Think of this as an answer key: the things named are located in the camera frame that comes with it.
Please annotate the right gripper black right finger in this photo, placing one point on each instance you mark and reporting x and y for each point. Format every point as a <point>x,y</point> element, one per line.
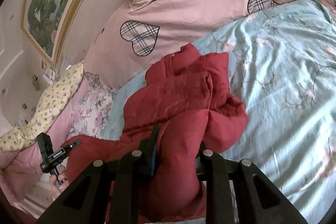
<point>239,192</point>

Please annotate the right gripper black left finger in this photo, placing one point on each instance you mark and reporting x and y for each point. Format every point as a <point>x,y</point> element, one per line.
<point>107,192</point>

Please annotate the red quilted puffer coat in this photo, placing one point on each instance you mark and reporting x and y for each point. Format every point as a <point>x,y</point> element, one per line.
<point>188,95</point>

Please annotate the person's left hand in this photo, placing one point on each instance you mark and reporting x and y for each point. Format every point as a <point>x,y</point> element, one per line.
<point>58,183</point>

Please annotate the white floral ruffled pillow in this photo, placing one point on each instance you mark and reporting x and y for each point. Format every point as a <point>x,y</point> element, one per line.
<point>90,116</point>

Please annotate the yellow floral small blanket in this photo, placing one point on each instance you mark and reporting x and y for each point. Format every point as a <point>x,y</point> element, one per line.
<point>51,104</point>

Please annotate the pink duvet with plaid hearts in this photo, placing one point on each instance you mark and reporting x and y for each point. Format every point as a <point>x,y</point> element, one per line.
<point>117,46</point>

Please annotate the light blue floral quilt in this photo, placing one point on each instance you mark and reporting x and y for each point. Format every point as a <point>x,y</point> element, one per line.
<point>282,66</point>

